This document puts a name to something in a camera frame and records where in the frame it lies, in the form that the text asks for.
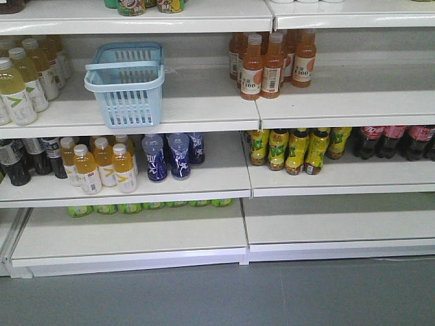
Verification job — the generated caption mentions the light blue plastic basket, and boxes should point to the light blue plastic basket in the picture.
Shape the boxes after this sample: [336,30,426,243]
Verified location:
[84,41,165,129]

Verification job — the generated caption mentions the coke bottle red label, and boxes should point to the coke bottle red label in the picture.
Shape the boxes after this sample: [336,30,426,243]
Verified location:
[376,125,408,159]
[353,126,385,160]
[405,125,434,161]

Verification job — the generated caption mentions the blue sports drink bottle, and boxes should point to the blue sports drink bottle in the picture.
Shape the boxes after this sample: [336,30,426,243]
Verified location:
[141,134,167,182]
[188,132,205,165]
[169,133,190,179]

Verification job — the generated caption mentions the yellow lemon tea bottle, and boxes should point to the yellow lemon tea bottle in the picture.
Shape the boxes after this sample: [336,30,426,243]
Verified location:
[268,128,289,171]
[327,126,352,160]
[249,129,270,166]
[285,128,309,175]
[304,127,330,175]

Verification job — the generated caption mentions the white metal shelving unit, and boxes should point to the white metal shelving unit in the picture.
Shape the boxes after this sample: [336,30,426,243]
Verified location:
[1,1,434,278]

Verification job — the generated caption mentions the yellow orange drink bottle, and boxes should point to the yellow orange drink bottle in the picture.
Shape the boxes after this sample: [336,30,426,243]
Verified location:
[93,137,117,187]
[73,144,103,195]
[113,143,137,194]

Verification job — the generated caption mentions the orange C100 juice bottle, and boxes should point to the orange C100 juice bottle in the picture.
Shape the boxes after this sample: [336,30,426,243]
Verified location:
[291,29,317,88]
[241,34,263,101]

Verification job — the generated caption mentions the green cartoon tea can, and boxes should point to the green cartoon tea can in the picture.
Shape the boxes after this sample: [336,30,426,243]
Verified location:
[156,0,186,14]
[117,0,146,16]

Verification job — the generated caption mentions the dark tea bottle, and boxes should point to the dark tea bottle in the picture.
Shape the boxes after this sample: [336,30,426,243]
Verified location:
[1,139,31,186]
[22,138,52,175]
[41,137,67,179]

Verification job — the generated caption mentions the pale green drink bottle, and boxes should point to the pale green drink bottle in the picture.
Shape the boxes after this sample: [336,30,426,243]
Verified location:
[22,38,59,101]
[8,47,49,113]
[1,57,37,126]

